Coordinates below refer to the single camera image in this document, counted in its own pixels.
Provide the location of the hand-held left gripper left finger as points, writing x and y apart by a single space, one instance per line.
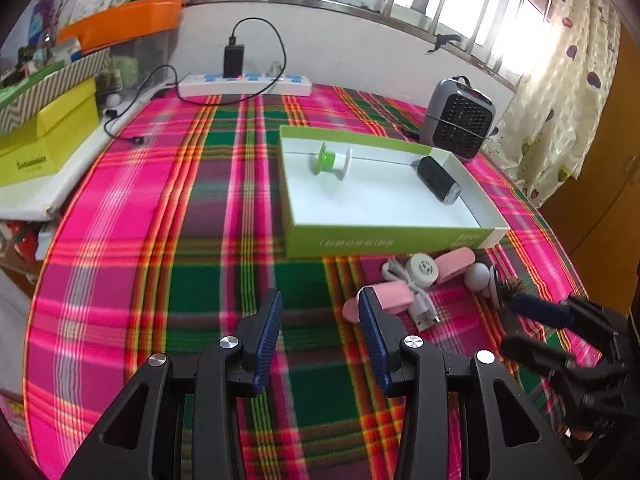
265 340

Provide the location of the clear storage bin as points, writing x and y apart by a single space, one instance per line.
145 55

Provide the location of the chevron patterned box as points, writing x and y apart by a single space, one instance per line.
50 85

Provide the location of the brown walnut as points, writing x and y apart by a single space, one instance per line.
512 290

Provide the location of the pink plaid blanket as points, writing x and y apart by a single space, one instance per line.
175 210

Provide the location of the wooden wardrobe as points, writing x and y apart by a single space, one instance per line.
600 220

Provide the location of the black charger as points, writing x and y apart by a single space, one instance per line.
233 60

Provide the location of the black clip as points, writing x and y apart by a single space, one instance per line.
445 40

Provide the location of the green and white cardboard box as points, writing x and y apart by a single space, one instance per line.
380 200

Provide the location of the cream dotted curtain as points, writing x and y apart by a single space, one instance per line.
565 85

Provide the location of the grey space heater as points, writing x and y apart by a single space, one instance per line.
460 117

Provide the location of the black flashlight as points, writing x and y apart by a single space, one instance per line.
437 177

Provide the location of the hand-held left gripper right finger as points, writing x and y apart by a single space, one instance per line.
372 340

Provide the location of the purple flower branches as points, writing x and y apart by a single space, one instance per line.
50 5

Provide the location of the small white ball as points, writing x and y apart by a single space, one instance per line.
477 276

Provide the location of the orange plastic bin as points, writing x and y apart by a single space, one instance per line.
125 15

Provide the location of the colourful paper packets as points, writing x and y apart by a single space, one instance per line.
95 5

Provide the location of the white power strip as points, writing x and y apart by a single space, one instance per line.
240 86

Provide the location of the white round tape measure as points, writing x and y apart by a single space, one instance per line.
422 267

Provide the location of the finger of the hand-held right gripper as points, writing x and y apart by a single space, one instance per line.
542 311
530 352

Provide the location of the black disc with metal caps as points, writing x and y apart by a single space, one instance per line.
495 287

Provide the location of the pink clip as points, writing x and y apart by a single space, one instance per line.
387 300
455 260

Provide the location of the green and white spool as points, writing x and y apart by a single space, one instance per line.
330 159

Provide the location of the yellow cardboard box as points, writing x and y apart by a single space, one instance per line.
45 145

